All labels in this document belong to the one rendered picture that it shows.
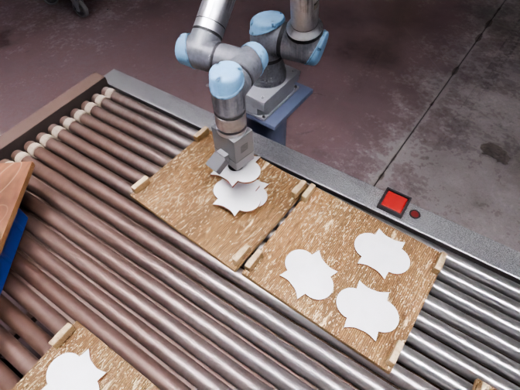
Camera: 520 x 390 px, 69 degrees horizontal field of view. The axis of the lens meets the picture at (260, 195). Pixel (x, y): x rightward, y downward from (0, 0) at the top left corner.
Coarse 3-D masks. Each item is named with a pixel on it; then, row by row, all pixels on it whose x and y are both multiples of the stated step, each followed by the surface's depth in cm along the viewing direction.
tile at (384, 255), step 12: (360, 240) 101; (372, 240) 101; (384, 240) 101; (360, 252) 99; (372, 252) 99; (384, 252) 99; (396, 252) 99; (360, 264) 97; (372, 264) 97; (384, 264) 97; (396, 264) 97; (408, 264) 97; (384, 276) 95
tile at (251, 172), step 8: (256, 160) 105; (224, 168) 104; (248, 168) 103; (256, 168) 103; (224, 176) 102; (232, 176) 102; (240, 176) 102; (248, 176) 102; (256, 176) 102; (232, 184) 100
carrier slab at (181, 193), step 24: (192, 144) 125; (168, 168) 119; (192, 168) 119; (264, 168) 118; (144, 192) 114; (168, 192) 113; (192, 192) 113; (288, 192) 112; (168, 216) 108; (192, 216) 108; (216, 216) 108; (240, 216) 108; (264, 216) 108; (192, 240) 104; (216, 240) 103; (240, 240) 103; (240, 264) 99
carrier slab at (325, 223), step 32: (320, 192) 112; (288, 224) 106; (320, 224) 105; (352, 224) 105; (384, 224) 105; (352, 256) 99; (416, 256) 99; (288, 288) 94; (384, 288) 94; (416, 288) 94; (320, 320) 89; (384, 352) 85
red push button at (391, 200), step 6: (390, 192) 112; (384, 198) 111; (390, 198) 111; (396, 198) 111; (402, 198) 111; (384, 204) 110; (390, 204) 110; (396, 204) 110; (402, 204) 110; (396, 210) 108
